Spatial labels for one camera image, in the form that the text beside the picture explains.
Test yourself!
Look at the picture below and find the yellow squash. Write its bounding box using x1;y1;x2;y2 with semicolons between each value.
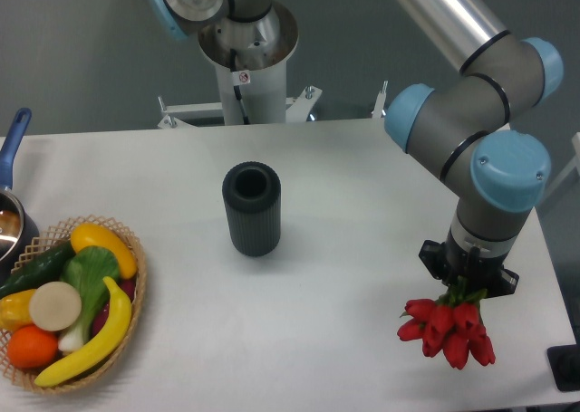
70;223;138;280

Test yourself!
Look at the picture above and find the purple red vegetable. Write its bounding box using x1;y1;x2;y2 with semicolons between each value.
91;279;136;339

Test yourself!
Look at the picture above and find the orange fruit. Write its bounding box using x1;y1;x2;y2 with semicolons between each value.
6;325;58;369

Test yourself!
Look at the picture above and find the green cucumber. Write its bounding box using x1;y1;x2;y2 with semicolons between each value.
1;241;75;298

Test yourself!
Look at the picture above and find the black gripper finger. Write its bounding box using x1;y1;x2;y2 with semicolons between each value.
481;265;519;297
419;240;451;285

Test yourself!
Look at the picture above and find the blue handled saucepan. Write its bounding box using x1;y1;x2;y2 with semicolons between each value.
1;108;39;284

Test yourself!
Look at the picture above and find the green bok choy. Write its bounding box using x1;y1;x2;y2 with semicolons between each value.
58;245;120;355

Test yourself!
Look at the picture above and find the yellow bell pepper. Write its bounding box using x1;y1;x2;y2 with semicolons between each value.
0;289;36;331

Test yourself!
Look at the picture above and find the black pedestal cable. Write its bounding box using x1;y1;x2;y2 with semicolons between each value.
228;48;251;126

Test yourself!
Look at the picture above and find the black device at table edge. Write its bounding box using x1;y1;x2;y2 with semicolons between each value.
546;344;579;392

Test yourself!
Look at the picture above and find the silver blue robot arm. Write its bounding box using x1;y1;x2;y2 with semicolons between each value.
149;0;564;298

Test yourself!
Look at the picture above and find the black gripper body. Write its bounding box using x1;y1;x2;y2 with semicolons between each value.
443;239;506;288

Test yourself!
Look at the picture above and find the white frame at right edge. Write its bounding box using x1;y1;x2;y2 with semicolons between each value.
539;132;579;210

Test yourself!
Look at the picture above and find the dark grey ribbed vase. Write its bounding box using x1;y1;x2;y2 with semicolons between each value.
222;161;281;257

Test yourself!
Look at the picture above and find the woven wicker basket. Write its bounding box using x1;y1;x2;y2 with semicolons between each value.
1;215;147;395

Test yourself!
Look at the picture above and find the beige round radish slice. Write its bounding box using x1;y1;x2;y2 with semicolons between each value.
28;282;82;331

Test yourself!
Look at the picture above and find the red tulip bouquet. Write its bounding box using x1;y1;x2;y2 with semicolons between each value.
397;277;496;370

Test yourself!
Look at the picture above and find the yellow banana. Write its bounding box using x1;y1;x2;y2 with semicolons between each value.
34;276;132;388

